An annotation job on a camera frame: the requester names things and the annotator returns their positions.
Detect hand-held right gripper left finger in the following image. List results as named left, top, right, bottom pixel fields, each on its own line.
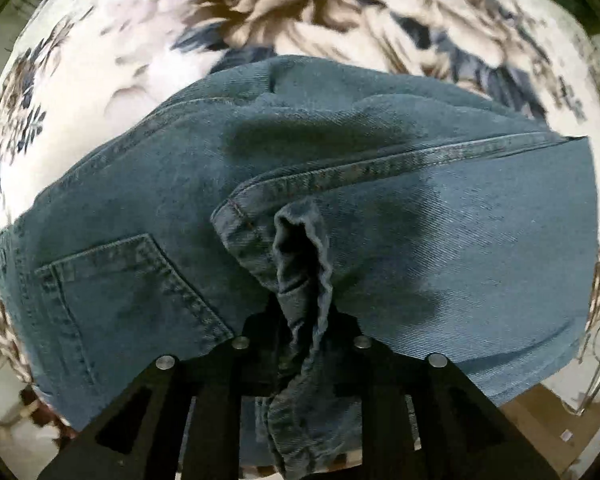
left=36, top=294, right=287, bottom=480

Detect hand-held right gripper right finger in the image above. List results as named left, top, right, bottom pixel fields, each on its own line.
left=325, top=305, right=563, bottom=480

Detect blue denim pants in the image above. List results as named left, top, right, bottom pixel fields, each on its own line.
left=0, top=54, right=600, bottom=476

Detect brown cardboard box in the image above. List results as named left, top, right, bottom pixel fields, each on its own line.
left=497, top=379, right=600, bottom=478

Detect floral printed blanket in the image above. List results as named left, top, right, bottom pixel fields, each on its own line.
left=0, top=0, right=600, bottom=476

